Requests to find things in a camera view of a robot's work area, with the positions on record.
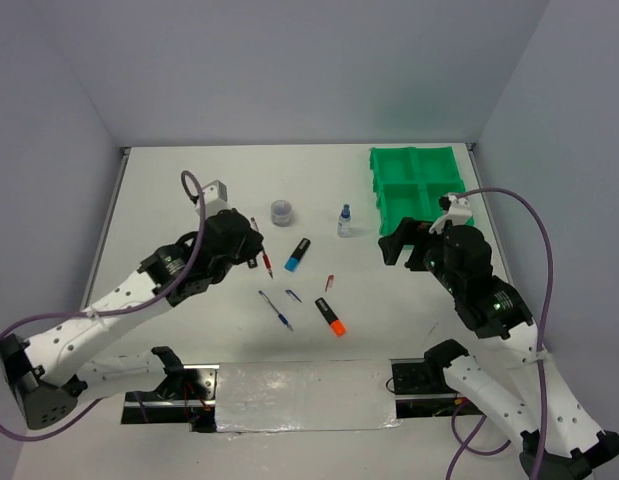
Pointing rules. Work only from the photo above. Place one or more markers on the red gel pen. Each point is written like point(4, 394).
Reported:
point(265, 256)

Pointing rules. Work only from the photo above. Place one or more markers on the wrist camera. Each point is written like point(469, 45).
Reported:
point(456, 211)
point(214, 199)

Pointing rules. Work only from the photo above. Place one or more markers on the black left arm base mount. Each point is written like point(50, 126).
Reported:
point(190, 401)

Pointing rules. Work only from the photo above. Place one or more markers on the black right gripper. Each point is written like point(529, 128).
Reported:
point(389, 245)

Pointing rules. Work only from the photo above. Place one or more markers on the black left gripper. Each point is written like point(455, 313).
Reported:
point(253, 245)

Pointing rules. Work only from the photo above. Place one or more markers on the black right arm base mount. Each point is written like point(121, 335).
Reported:
point(419, 392)

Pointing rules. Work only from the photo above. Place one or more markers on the clear paper clip jar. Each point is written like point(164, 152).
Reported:
point(281, 213)

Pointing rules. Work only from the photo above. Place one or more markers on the blue gel pen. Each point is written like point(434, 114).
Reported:
point(279, 315)

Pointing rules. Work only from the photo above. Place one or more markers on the blue highlighter marker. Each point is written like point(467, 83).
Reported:
point(297, 255)

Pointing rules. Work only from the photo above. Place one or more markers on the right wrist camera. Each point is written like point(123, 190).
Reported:
point(456, 211)

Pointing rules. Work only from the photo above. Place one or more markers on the small clear spray bottle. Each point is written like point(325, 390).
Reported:
point(343, 226)

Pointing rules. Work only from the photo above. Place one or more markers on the silver foil sheet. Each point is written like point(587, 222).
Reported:
point(274, 397)

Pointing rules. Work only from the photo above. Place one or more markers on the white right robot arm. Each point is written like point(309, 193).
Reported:
point(554, 436)

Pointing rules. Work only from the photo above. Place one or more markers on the orange highlighter marker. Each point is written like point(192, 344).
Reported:
point(330, 317)

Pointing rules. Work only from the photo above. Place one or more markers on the aluminium table edge rail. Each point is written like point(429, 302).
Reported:
point(104, 189)

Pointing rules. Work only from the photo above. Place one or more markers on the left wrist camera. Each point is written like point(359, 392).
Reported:
point(214, 199)

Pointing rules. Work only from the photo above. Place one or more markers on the red pen cap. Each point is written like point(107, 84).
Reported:
point(329, 282)

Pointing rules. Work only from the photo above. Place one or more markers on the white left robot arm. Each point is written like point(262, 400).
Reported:
point(51, 373)

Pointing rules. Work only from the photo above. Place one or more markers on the green four-compartment bin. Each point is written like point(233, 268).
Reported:
point(409, 181)

